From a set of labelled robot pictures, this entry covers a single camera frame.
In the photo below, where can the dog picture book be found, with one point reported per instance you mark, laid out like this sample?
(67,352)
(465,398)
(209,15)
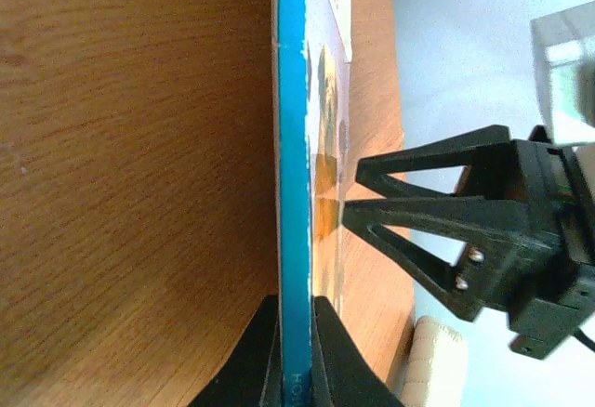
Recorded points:
(311,57)

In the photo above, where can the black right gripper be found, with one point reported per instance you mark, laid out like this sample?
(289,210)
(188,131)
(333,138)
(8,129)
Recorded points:
(548,240)

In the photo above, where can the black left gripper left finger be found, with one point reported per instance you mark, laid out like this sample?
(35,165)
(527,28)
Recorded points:
(252,375)

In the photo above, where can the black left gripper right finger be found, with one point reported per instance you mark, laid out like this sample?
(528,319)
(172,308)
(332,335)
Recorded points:
(340,376)

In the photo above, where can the beige cloth roll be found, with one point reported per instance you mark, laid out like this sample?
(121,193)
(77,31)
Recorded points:
(437,366)

